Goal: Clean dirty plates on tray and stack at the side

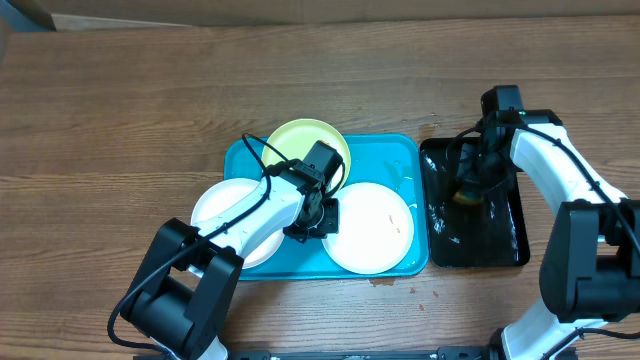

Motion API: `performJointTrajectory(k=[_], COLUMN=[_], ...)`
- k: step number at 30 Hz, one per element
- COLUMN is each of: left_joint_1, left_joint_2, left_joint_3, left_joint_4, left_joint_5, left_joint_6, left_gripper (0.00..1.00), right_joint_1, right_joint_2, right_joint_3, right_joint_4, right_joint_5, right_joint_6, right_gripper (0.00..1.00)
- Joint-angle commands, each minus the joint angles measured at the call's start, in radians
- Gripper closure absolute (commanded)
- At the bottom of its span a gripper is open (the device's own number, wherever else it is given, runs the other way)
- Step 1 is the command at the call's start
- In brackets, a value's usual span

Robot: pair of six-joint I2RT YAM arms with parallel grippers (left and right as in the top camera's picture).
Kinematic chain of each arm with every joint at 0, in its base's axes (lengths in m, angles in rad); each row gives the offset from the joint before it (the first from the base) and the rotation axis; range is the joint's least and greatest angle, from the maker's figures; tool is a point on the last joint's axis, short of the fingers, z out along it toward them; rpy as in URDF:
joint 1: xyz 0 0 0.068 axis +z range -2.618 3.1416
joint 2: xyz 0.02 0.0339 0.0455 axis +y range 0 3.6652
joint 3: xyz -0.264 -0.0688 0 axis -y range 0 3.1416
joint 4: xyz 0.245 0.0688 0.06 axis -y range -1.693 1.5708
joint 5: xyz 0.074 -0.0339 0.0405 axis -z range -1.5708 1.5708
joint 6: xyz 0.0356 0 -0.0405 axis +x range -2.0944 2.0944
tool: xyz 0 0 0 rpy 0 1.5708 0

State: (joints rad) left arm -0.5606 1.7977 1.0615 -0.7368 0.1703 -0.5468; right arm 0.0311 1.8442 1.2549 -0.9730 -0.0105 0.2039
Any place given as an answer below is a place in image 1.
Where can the black plastic tray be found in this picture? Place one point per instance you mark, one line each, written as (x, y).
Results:
(489, 233)

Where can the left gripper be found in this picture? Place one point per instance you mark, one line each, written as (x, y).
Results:
(330, 225)

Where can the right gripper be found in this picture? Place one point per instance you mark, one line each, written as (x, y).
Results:
(468, 176)

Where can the blue plastic tray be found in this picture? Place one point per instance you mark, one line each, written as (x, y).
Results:
(391, 160)

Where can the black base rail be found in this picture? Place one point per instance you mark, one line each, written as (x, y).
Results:
(443, 353)

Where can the green yellow sponge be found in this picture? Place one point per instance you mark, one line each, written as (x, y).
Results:
(467, 197)

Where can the mint rimmed white plate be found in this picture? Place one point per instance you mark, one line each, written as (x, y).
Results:
(375, 229)

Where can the pink rimmed white plate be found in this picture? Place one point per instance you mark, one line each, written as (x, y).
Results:
(222, 196)

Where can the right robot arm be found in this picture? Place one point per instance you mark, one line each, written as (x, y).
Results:
(589, 276)

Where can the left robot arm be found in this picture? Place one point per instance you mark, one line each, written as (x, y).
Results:
(182, 291)

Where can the green rimmed plate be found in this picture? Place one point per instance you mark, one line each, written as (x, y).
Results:
(294, 139)

